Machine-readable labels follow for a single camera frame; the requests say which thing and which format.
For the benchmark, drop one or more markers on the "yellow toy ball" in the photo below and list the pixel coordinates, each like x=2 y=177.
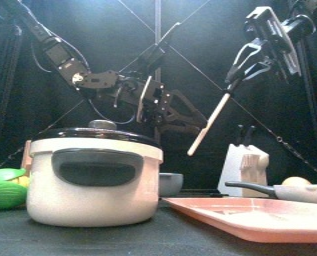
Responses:
x=296 y=181

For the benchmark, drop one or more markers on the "light wooden board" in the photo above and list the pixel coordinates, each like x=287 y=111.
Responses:
x=27 y=156

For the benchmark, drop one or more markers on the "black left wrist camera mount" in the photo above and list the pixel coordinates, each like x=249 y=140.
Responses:
x=154 y=58

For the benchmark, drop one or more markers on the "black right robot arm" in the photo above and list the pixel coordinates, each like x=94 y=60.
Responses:
x=308 y=18

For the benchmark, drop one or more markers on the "pink plastic tray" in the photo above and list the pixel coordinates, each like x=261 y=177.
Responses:
x=262 y=216

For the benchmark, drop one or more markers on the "small grey bowl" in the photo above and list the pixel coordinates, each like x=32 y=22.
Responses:
x=170 y=183

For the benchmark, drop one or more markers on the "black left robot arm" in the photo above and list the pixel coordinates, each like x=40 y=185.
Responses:
x=64 y=61

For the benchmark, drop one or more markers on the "grey metal frame pole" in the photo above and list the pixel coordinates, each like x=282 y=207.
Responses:
x=158 y=20

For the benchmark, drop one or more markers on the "green yellow toy corn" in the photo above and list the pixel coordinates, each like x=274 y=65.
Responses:
x=4 y=195

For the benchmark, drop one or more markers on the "white wooden knife block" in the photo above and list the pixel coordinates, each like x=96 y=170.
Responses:
x=234 y=170

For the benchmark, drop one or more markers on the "black pot lid metal knob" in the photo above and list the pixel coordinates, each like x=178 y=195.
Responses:
x=98 y=133

